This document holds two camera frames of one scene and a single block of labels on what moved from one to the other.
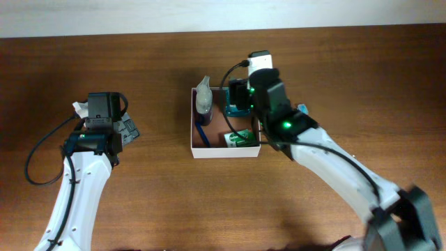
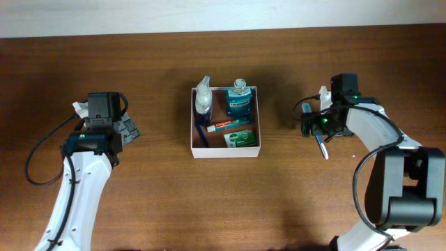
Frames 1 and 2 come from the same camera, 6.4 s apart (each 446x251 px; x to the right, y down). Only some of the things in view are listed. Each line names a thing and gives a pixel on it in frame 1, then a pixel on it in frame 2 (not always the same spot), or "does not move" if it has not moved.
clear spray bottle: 204,107 does not move
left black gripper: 128,128 does not move
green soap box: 233,140 does not move
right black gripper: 238,91 → 316,127
